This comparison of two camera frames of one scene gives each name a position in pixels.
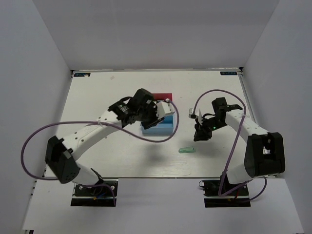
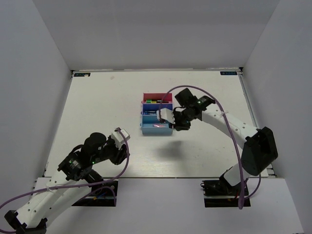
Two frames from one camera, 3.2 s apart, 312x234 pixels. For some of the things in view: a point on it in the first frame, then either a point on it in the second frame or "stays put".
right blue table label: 228,73 stays put
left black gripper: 153,107 -> 120,155
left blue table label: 82,74 stays put
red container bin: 162,96 stays put
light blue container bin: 165,127 stays put
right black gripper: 201,132 -> 178,126
